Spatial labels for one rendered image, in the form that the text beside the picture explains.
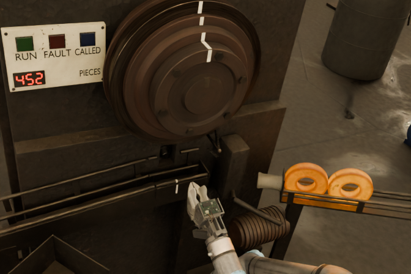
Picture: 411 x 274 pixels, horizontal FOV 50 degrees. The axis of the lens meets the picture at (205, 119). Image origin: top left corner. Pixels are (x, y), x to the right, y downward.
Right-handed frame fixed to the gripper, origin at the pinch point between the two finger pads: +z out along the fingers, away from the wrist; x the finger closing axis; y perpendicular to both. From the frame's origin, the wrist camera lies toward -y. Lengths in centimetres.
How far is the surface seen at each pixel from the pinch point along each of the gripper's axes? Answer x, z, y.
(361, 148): -168, 39, -91
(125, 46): 22, 22, 44
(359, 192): -58, -18, 3
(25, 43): 44, 33, 37
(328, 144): -147, 49, -95
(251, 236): -23.0, -15.4, -20.5
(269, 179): -31.6, -1.8, -5.5
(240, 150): -21.0, 8.3, 2.4
